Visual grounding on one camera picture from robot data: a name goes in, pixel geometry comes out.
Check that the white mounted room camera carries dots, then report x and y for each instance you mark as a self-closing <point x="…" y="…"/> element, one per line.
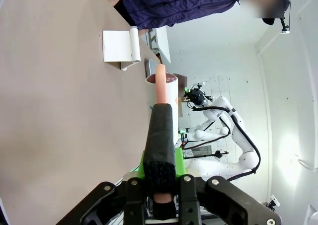
<point x="273" y="203"/>
<point x="285" y="28"/>

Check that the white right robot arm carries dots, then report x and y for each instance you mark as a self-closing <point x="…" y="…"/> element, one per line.
<point x="238" y="135"/>

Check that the person's head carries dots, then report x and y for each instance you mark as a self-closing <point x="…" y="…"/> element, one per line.
<point x="261" y="4"/>

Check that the person's purple jacket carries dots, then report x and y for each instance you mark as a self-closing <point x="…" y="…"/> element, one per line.
<point x="179" y="4"/>

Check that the orange paper scrap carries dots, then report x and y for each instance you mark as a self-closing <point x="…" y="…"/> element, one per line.
<point x="176" y="100"/>

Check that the pink lint roller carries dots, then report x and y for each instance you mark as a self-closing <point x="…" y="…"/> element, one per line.
<point x="159" y="140"/>

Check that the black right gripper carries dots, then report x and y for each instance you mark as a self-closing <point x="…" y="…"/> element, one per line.
<point x="197" y="97"/>

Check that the person's left hand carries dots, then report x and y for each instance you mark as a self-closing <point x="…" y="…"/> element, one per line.
<point x="143" y="32"/>

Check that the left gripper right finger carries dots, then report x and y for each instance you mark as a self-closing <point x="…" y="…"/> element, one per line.
<point x="188" y="200"/>

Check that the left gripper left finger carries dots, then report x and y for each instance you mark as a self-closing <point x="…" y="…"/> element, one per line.
<point x="134" y="202"/>

